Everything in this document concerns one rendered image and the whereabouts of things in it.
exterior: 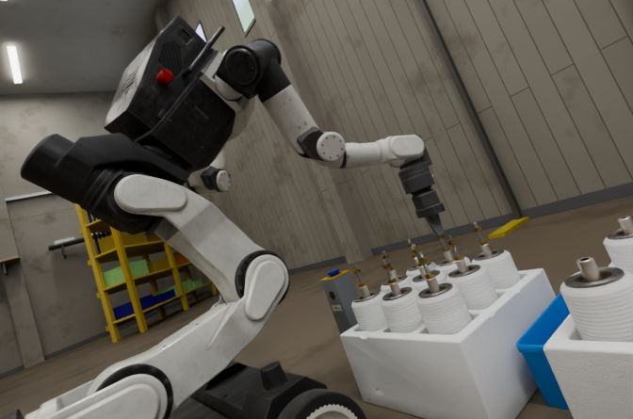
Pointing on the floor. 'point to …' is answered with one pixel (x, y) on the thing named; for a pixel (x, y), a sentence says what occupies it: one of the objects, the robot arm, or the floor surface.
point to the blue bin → (558, 309)
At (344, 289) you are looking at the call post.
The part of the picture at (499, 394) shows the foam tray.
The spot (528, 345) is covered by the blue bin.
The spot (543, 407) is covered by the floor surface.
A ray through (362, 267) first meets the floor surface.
